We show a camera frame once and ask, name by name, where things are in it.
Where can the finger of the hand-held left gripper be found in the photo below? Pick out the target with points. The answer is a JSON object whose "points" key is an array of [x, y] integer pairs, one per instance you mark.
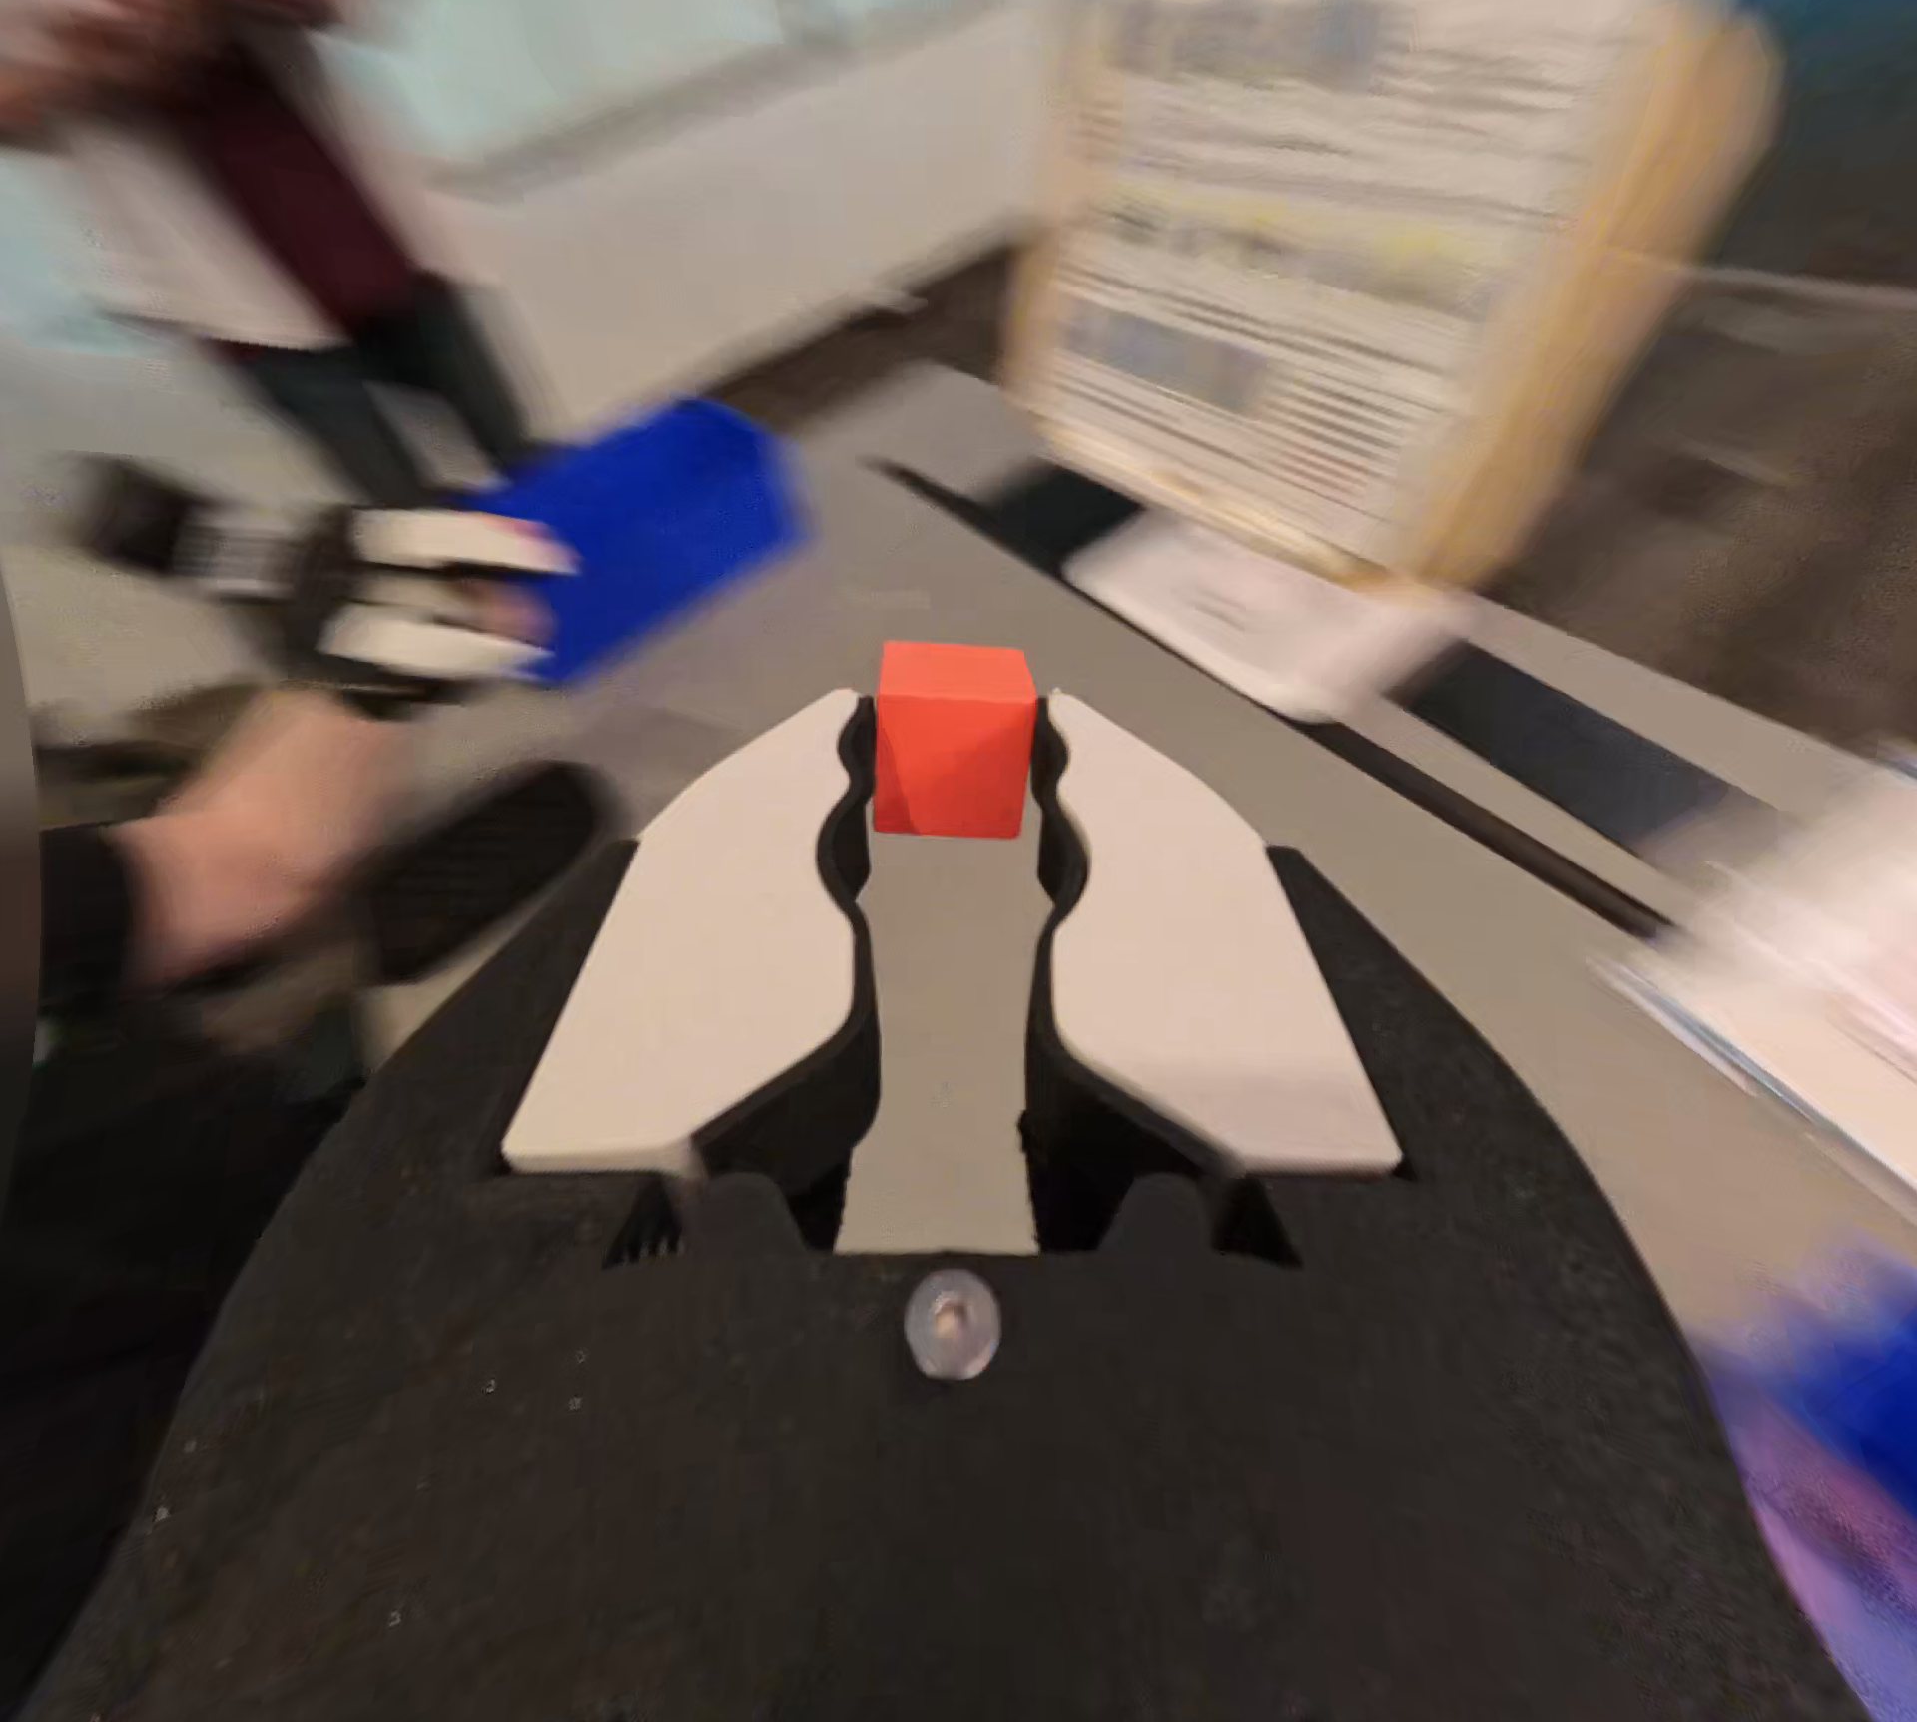
{"points": [[449, 542], [419, 648]]}

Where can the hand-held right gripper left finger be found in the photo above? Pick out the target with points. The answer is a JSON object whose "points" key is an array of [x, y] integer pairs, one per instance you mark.
{"points": [[702, 990]]}

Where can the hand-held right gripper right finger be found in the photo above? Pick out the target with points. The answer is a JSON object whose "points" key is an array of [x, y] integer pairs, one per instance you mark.
{"points": [[1212, 990]]}

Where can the blue plastic bin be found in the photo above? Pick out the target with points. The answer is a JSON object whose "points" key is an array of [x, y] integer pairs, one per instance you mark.
{"points": [[673, 524], [1857, 1393]]}

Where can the orange-red wooden cube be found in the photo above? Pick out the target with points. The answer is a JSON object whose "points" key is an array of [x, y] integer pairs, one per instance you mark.
{"points": [[950, 742]]}

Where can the person's left forearm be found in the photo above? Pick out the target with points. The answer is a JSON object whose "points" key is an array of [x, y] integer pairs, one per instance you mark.
{"points": [[253, 854]]}

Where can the black chair armrest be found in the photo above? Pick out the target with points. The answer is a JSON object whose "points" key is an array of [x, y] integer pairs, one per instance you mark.
{"points": [[493, 870]]}

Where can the black desk cover flap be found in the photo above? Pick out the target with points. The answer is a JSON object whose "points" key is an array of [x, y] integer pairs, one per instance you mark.
{"points": [[1056, 510], [1557, 734]]}

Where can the clear plastic bag with papers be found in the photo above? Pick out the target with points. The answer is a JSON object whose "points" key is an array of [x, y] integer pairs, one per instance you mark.
{"points": [[1797, 974]]}

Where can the person's black clothing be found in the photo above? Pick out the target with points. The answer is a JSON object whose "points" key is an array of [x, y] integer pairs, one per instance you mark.
{"points": [[133, 1304]]}

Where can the printed instruction sheet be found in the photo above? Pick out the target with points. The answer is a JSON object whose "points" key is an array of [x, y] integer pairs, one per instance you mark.
{"points": [[1318, 105]]}

